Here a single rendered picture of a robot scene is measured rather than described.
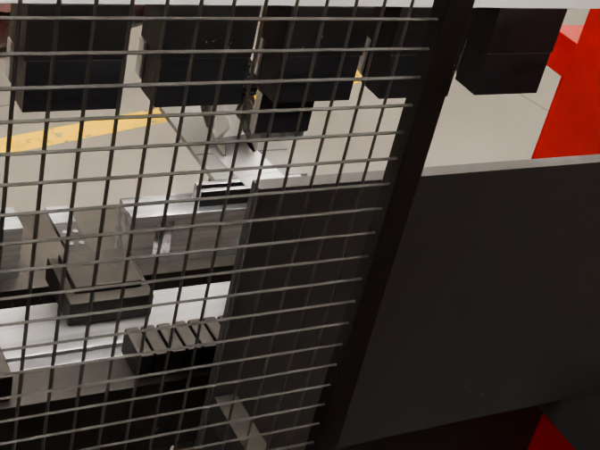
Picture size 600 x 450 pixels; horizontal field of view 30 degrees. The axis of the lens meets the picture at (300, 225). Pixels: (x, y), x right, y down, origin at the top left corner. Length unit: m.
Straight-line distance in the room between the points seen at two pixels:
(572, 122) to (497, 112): 2.41
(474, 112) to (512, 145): 0.28
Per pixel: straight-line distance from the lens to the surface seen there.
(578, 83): 2.53
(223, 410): 1.37
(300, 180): 1.25
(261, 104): 1.81
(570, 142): 2.55
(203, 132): 2.03
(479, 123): 4.79
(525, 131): 4.85
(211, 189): 1.86
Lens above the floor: 1.95
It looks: 31 degrees down
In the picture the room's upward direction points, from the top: 14 degrees clockwise
